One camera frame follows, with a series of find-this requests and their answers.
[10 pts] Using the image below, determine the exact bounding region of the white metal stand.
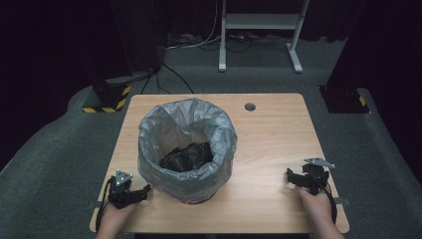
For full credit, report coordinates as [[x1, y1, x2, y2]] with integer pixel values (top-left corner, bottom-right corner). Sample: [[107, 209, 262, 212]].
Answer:
[[217, 0, 312, 75]]

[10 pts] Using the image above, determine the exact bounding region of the red trash bin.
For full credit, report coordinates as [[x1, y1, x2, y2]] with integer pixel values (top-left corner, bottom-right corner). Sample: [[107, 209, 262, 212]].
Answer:
[[178, 190, 218, 205]]

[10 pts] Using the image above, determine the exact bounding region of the black crumpled plastic bag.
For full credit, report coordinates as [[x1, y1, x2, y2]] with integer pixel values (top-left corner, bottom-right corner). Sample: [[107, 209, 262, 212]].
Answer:
[[158, 141, 215, 173]]

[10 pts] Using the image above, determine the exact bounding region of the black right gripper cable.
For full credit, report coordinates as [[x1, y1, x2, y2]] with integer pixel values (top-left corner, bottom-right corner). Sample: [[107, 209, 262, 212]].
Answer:
[[319, 177, 338, 225]]

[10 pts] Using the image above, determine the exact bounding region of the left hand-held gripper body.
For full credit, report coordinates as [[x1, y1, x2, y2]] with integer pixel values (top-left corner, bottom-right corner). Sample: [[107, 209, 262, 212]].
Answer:
[[107, 169, 139, 210]]

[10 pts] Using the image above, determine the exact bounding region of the bin with grey plastic liner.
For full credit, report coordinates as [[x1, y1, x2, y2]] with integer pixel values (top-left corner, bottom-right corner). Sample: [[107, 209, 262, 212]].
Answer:
[[136, 97, 239, 204]]

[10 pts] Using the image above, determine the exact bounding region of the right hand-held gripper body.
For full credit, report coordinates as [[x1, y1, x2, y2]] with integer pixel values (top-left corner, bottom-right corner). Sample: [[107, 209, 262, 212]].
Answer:
[[300, 156, 336, 197]]

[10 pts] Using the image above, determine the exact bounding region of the tangle of black floor cables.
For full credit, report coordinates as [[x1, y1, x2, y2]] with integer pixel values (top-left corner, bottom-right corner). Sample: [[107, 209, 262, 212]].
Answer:
[[165, 32, 293, 54]]

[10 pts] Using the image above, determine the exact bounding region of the black floor cable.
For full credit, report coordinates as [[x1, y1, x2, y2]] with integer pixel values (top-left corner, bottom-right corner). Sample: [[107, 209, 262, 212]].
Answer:
[[140, 62, 195, 96]]

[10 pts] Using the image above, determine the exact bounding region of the person's right hand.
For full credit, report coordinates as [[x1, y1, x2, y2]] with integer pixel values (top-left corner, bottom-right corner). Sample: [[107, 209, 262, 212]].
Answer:
[[294, 184, 335, 230]]

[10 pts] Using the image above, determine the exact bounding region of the black stand, hazard-striped base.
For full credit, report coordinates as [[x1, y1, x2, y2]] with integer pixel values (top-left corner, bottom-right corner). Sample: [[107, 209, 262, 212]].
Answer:
[[318, 85, 371, 115], [82, 71, 132, 115]]

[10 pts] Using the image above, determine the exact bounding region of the white floor cable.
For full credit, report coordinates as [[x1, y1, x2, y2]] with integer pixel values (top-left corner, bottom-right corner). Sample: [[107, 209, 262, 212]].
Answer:
[[164, 0, 223, 52]]

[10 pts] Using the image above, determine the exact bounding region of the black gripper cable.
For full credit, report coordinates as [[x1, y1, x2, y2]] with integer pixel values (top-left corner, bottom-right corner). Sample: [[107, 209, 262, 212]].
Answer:
[[319, 177, 338, 225], [95, 176, 115, 233]]

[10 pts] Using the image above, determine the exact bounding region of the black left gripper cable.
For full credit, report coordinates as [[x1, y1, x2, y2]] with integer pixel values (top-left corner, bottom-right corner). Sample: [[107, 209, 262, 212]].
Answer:
[[95, 176, 115, 233]]

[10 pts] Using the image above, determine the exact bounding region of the person's left hand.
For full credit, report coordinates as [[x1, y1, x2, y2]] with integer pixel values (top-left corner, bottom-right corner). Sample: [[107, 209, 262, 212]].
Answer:
[[95, 201, 140, 239]]

